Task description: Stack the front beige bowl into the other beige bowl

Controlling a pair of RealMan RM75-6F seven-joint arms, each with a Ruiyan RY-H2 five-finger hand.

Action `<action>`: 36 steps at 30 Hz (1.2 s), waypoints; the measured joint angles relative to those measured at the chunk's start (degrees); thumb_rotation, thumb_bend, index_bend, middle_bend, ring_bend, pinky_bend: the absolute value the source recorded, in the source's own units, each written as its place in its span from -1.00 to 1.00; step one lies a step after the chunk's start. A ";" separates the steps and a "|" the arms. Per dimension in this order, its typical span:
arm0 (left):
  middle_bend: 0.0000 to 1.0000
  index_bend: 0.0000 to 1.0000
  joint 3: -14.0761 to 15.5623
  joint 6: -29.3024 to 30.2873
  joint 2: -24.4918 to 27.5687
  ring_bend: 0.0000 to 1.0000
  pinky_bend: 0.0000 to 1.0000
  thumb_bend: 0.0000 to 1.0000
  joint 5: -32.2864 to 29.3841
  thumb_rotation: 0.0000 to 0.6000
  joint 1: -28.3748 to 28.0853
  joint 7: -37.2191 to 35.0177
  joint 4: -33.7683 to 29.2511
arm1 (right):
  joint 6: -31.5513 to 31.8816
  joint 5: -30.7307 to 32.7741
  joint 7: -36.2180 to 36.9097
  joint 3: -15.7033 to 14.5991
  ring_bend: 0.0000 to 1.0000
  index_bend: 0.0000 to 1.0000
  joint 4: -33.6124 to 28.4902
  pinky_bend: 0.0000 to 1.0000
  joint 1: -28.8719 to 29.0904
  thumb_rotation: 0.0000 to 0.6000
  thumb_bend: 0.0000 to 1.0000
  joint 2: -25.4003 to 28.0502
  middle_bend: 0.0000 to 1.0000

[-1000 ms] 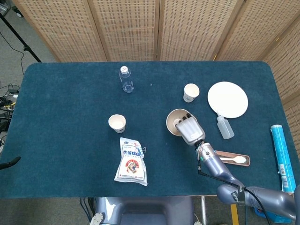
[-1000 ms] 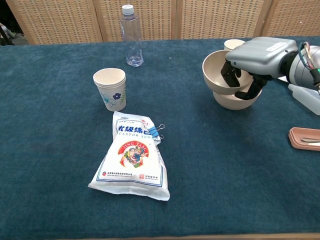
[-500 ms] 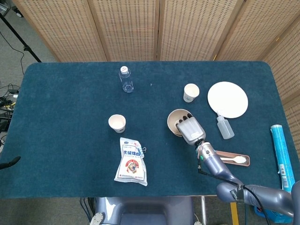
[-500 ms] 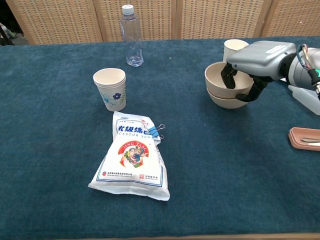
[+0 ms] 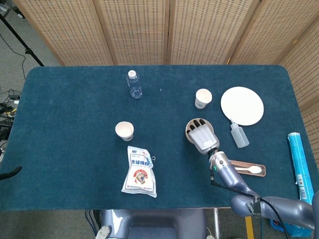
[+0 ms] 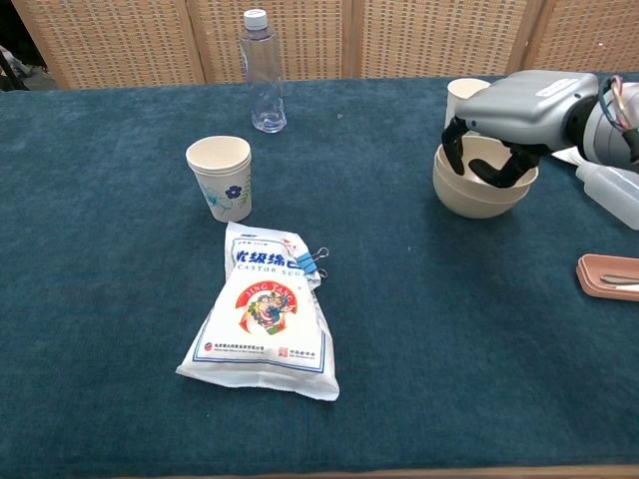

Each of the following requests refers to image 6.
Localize clear plastic water bottle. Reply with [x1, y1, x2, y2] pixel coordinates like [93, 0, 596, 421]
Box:
[239, 10, 289, 135]

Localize beige bowl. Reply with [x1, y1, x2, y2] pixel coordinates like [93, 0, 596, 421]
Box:
[434, 136, 540, 192]
[431, 158, 531, 221]

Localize woven rattan screen panel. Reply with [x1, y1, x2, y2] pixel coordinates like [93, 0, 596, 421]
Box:
[521, 0, 639, 76]
[186, 0, 353, 85]
[348, 0, 544, 80]
[9, 0, 207, 91]

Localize pink rectangular tray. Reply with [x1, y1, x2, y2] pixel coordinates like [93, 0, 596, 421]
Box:
[575, 252, 639, 302]

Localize floral paper cup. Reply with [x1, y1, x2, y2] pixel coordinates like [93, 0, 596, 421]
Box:
[188, 164, 254, 224]
[185, 135, 253, 172]
[444, 78, 493, 132]

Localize white round plate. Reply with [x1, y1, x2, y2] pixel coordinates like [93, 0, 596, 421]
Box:
[550, 147, 583, 167]

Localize white castor sugar bag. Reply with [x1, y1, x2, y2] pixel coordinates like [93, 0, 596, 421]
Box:
[175, 221, 341, 402]

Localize blue binder clip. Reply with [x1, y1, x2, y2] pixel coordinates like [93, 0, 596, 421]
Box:
[296, 245, 330, 279]

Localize teal tablecloth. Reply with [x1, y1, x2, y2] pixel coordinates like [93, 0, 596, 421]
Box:
[0, 72, 639, 476]

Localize coloured wrist cables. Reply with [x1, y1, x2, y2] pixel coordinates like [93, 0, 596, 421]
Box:
[598, 74, 639, 135]

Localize black object behind table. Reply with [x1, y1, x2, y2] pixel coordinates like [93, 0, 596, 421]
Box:
[0, 0, 32, 93]

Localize translucent squeeze bottle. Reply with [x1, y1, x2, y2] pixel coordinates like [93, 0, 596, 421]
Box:
[574, 161, 639, 232]

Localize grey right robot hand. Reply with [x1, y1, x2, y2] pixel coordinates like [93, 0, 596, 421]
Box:
[440, 69, 600, 190]

